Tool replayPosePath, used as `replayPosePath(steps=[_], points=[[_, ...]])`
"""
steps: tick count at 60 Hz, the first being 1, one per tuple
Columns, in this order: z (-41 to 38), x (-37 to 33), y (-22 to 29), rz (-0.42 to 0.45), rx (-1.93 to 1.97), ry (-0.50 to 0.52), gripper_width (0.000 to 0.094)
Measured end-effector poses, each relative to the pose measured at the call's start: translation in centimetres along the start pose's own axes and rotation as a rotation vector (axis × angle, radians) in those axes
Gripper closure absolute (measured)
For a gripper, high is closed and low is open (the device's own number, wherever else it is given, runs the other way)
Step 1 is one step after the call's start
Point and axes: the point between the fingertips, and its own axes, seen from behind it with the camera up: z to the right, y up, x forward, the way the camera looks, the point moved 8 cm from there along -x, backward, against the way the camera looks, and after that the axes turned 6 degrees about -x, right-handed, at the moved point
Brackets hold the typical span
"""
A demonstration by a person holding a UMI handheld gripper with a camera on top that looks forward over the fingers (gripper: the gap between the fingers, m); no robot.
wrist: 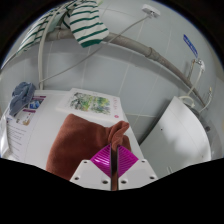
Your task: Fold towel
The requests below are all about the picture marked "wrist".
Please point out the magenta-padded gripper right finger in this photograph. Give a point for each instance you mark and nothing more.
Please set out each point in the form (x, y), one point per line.
(136, 173)

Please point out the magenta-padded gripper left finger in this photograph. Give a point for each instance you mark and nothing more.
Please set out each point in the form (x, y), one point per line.
(90, 175)

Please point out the brown towel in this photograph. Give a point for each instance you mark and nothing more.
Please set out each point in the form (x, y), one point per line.
(76, 146)

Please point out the white appliance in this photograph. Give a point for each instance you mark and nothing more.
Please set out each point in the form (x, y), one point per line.
(176, 140)

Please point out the sheet with green picture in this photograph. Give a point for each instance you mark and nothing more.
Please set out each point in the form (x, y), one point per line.
(90, 103)

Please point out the leaflet with purple pictures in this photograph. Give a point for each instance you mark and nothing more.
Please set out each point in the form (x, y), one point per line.
(20, 133)

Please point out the crumpled blue cloth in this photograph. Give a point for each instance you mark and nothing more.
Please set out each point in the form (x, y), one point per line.
(21, 98)

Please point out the white thin pipe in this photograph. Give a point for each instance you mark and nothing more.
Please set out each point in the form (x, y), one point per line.
(40, 60)

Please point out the green white striped shirt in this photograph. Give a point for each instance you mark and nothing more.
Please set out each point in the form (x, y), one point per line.
(86, 25)

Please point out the metal wall tap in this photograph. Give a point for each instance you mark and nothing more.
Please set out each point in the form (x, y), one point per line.
(199, 64)

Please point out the grey wall pipe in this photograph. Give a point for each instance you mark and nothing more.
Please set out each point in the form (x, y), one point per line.
(133, 43)

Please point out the blue wall sticker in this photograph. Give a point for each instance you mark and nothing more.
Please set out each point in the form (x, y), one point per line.
(190, 46)

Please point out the white wall socket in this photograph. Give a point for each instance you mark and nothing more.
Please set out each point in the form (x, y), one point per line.
(150, 10)

